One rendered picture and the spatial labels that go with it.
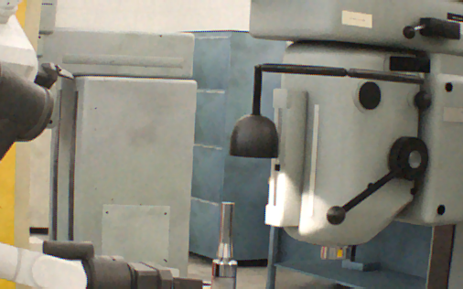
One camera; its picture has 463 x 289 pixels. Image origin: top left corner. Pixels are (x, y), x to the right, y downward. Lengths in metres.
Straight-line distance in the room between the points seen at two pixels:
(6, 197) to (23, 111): 1.64
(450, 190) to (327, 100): 0.28
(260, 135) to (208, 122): 7.62
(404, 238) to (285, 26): 6.46
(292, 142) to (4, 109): 0.46
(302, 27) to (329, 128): 0.16
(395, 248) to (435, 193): 6.44
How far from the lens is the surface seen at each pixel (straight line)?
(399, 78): 1.58
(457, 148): 1.76
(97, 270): 1.88
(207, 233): 9.21
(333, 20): 1.58
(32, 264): 1.82
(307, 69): 1.55
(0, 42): 1.79
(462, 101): 1.76
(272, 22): 1.71
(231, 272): 2.00
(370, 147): 1.66
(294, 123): 1.66
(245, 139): 1.58
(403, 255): 8.10
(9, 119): 1.68
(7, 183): 3.30
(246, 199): 9.12
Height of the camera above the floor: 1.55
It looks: 3 degrees down
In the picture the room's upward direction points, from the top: 3 degrees clockwise
